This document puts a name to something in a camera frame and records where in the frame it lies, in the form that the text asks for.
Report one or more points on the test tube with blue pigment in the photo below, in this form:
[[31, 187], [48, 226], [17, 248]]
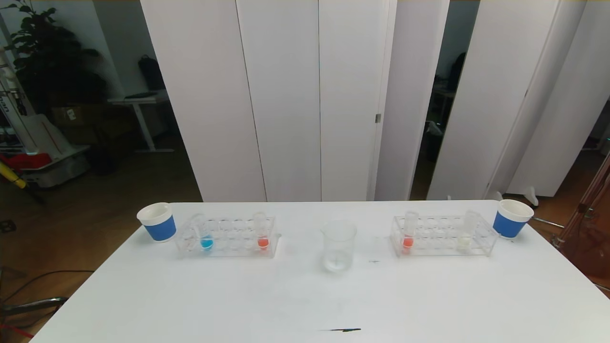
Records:
[[206, 244]]

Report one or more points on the test tube with red pigment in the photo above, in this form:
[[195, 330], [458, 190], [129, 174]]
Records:
[[262, 243], [407, 243]]

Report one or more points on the clear plastic beaker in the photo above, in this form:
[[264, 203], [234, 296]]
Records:
[[338, 252]]

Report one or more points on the clear acrylic test tube rack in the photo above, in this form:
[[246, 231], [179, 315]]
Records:
[[231, 238], [438, 236]]

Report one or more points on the test tube with yellow pigment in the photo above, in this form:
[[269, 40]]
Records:
[[464, 242]]

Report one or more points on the white folding partition screen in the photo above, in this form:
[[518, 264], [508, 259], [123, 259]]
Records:
[[495, 95], [286, 95]]

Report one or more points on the blue white paper cup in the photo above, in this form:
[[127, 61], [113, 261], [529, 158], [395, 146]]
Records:
[[509, 225], [159, 229]]

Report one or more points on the white desk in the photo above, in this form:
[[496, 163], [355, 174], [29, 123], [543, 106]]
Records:
[[138, 101]]

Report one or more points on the black backpack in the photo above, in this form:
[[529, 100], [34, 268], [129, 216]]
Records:
[[151, 74]]

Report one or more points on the black office chair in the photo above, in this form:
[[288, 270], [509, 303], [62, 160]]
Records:
[[457, 71]]

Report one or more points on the white partition foot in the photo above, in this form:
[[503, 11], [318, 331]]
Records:
[[496, 196], [530, 195]]

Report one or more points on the brown cardboard box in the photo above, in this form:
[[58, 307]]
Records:
[[71, 114]]

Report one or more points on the white machine with base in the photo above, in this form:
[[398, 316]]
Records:
[[47, 138]]

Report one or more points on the dark green potted plant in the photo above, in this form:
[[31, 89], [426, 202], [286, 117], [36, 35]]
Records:
[[52, 62]]

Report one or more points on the red object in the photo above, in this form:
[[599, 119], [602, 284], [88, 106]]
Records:
[[28, 161]]

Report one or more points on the yellow tool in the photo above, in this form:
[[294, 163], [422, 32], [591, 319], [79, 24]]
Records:
[[14, 177]]

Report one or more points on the metal chair leg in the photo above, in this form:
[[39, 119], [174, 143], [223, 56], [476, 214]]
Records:
[[38, 305]]

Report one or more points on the dark floor outlet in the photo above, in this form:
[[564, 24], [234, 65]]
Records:
[[7, 225]]

